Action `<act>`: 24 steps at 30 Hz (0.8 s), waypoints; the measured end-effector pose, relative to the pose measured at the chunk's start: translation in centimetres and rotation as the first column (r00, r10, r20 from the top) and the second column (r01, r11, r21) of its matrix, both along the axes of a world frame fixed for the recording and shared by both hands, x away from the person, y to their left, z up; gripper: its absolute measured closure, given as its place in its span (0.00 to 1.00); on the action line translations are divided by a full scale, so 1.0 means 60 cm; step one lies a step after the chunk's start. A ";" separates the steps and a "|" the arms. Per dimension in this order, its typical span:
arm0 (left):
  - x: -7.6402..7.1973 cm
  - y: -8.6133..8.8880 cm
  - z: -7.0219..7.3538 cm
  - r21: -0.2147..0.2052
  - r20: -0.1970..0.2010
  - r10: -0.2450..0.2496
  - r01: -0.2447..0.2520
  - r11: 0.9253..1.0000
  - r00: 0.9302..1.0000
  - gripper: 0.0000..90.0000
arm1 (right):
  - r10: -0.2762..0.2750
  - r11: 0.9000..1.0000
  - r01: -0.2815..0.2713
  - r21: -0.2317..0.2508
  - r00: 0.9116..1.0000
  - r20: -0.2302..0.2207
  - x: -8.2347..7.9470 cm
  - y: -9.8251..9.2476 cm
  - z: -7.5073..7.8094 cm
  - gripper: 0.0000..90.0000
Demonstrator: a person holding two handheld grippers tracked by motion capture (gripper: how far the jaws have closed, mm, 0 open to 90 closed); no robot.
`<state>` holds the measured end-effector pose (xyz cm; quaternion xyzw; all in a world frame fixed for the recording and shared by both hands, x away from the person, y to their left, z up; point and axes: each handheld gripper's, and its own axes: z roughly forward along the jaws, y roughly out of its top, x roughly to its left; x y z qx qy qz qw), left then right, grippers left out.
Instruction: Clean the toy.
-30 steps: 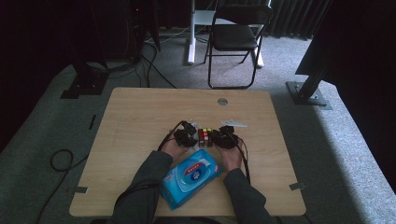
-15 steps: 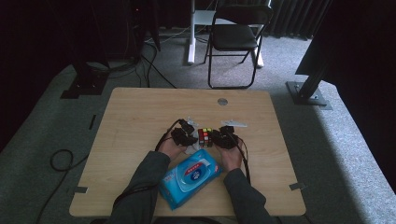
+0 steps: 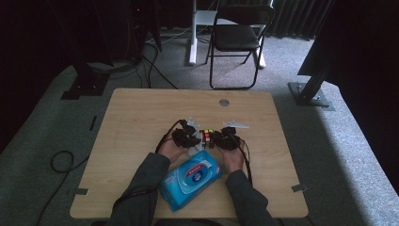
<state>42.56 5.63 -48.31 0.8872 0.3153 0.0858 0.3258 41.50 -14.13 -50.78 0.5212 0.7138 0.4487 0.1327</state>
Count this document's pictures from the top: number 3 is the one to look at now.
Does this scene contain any multicoloured puzzle cube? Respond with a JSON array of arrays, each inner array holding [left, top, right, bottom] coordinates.
[[199, 128, 218, 151]]

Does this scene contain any person's right hand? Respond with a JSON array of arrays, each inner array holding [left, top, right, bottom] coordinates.
[[217, 141, 247, 175]]

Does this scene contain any blue wet wipes pack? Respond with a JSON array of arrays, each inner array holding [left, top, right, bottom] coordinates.
[[158, 149, 226, 214]]

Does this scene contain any black folding chair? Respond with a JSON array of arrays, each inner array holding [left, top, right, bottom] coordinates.
[[204, 3, 278, 91]]

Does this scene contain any white floor cable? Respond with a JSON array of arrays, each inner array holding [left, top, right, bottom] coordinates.
[[146, 25, 193, 44]]

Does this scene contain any person's left hand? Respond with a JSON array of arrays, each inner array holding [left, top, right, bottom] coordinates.
[[157, 137, 190, 164]]

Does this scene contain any right hand-held gripper cable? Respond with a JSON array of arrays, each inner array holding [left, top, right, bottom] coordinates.
[[232, 137, 254, 186]]

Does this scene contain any white wet wipe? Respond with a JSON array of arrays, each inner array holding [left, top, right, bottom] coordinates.
[[186, 117, 205, 157]]

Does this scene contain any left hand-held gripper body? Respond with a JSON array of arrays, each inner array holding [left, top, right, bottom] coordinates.
[[170, 117, 200, 149]]

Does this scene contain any black looped floor cable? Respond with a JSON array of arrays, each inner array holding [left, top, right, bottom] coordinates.
[[35, 150, 92, 226]]

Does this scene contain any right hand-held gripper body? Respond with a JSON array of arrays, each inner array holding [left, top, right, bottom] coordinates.
[[219, 121, 250, 153]]

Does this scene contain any black stand with base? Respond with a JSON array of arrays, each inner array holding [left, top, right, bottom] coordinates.
[[60, 0, 111, 101]]

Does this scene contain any metal stand with base plate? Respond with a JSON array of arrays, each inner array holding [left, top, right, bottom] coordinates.
[[287, 59, 336, 112]]

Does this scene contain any dark curtain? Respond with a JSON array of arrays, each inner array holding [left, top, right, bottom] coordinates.
[[268, 0, 335, 41]]

